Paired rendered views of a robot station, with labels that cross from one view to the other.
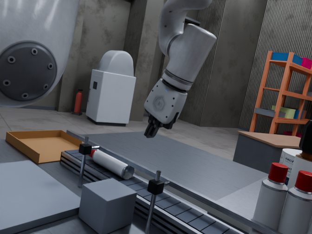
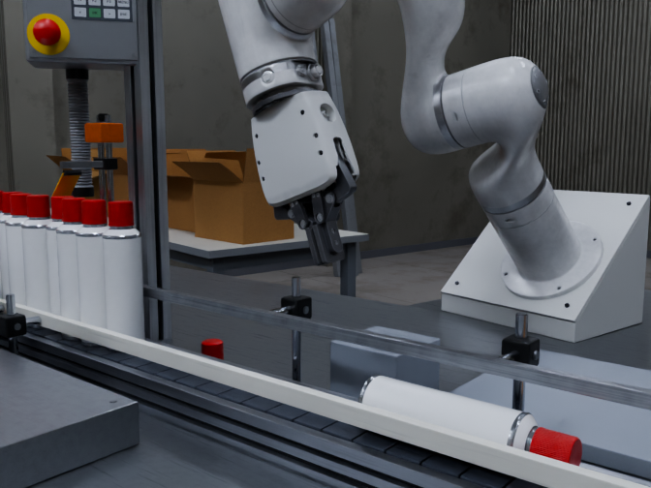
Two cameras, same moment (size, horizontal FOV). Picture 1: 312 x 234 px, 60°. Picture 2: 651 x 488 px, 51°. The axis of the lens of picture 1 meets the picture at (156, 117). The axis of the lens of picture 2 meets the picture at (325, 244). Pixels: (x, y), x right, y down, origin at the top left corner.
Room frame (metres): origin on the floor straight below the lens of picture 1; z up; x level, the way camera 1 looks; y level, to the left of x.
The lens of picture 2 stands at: (1.49, 0.00, 1.16)
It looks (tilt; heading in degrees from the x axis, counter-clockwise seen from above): 8 degrees down; 180
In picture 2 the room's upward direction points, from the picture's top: straight up
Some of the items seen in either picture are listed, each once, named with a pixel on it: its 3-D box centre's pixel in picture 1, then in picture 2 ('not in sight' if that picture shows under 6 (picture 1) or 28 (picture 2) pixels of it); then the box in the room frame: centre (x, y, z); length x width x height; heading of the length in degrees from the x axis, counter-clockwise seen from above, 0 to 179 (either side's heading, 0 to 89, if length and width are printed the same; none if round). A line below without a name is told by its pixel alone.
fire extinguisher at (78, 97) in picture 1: (78, 101); not in sight; (6.33, 1.87, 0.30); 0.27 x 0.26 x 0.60; 39
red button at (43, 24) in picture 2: not in sight; (46, 32); (0.44, -0.40, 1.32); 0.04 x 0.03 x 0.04; 105
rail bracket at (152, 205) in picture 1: (158, 200); (286, 344); (0.65, -0.04, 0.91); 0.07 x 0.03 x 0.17; 140
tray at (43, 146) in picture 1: (51, 144); not in sight; (1.13, 0.42, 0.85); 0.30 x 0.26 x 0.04; 50
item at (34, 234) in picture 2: not in sight; (41, 260); (0.42, -0.44, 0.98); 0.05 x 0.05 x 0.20
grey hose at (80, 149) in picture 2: not in sight; (79, 134); (0.31, -0.41, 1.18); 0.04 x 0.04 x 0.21
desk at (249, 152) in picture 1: (281, 163); not in sight; (3.75, -1.87, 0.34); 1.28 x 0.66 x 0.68; 118
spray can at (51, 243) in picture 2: not in sight; (66, 262); (0.45, -0.39, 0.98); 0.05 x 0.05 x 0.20
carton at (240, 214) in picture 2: not in sight; (243, 193); (-1.42, -0.33, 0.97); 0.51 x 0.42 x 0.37; 134
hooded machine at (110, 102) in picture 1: (111, 87); not in sight; (6.00, 1.09, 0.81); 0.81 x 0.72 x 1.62; 128
